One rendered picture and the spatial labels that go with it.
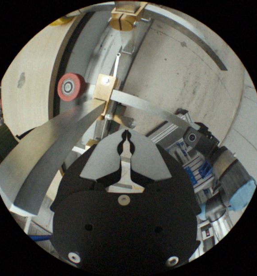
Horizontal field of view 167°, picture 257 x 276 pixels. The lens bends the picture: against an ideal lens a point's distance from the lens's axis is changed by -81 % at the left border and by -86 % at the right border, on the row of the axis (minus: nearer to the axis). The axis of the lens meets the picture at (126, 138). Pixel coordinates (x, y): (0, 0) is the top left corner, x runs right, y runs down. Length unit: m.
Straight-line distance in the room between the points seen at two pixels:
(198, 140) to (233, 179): 0.14
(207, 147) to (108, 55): 0.57
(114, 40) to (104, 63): 0.16
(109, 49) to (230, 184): 0.68
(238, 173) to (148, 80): 1.12
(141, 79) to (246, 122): 2.60
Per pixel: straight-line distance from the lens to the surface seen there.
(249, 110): 2.93
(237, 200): 0.25
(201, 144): 0.27
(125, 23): 0.22
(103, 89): 0.25
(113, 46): 0.57
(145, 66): 1.17
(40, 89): 0.36
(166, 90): 1.22
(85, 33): 0.49
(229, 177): 0.24
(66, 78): 0.27
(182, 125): 0.33
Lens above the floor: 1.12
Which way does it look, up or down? 58 degrees down
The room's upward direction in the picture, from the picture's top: 179 degrees counter-clockwise
